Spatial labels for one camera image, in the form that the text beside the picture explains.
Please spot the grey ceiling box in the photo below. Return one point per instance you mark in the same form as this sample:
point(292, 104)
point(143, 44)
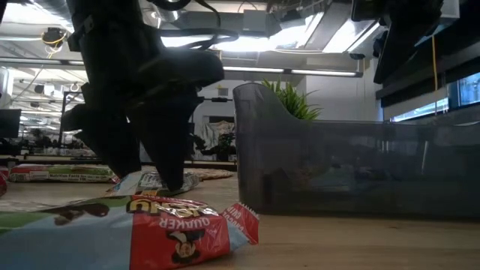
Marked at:
point(254, 20)

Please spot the green artificial plant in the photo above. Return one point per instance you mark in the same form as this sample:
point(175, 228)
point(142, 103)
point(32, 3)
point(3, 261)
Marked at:
point(294, 99)

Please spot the white green granola bar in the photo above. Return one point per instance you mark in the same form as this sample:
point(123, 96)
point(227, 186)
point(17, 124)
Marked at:
point(146, 182)

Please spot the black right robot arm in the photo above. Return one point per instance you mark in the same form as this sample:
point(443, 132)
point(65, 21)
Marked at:
point(408, 33)

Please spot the black table frame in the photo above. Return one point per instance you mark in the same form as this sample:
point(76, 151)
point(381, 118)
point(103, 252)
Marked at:
point(45, 160)

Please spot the black window blind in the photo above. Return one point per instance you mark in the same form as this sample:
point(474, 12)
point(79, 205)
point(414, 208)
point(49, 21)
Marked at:
point(420, 82)

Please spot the dark computer monitor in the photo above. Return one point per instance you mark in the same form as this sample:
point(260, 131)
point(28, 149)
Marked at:
point(9, 123)

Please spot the dark grey plastic bin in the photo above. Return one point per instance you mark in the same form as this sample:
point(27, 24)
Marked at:
point(337, 165)

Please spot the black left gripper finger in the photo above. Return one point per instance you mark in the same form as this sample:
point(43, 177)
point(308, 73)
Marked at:
point(116, 150)
point(168, 142)

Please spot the long ceiling light strip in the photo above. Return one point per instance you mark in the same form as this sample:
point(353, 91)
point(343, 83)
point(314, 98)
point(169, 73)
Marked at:
point(292, 71)

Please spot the red granola bar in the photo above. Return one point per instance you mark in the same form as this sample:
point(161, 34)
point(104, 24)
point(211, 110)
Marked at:
point(2, 182)

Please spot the background potted plant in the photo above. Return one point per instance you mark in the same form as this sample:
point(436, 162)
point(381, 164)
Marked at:
point(225, 144)

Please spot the round woven placemat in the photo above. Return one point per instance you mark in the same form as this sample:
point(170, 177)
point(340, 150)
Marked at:
point(213, 173)

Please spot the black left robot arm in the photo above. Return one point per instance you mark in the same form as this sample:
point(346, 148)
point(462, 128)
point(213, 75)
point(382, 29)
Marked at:
point(112, 9)

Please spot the red blue Quaker Chewy bar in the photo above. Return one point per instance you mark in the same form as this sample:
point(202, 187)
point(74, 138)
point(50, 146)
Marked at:
point(157, 236)

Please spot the granola bar with nutrition label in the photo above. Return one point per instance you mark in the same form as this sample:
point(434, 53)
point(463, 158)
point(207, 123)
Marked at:
point(63, 173)

